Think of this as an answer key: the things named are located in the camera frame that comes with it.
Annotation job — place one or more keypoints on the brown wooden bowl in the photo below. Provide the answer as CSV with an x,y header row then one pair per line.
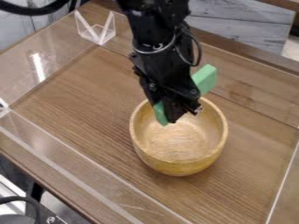
x,y
184,147

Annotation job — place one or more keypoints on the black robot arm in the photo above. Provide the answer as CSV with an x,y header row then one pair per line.
x,y
157,23

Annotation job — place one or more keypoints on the clear acrylic corner bracket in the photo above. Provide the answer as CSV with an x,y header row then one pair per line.
x,y
99,34

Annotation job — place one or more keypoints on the green rectangular block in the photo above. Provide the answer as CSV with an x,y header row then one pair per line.
x,y
204,79

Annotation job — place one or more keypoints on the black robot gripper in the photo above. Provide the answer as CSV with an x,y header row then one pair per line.
x,y
164,72

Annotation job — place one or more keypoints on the black table leg frame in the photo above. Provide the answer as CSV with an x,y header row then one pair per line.
x,y
47,216

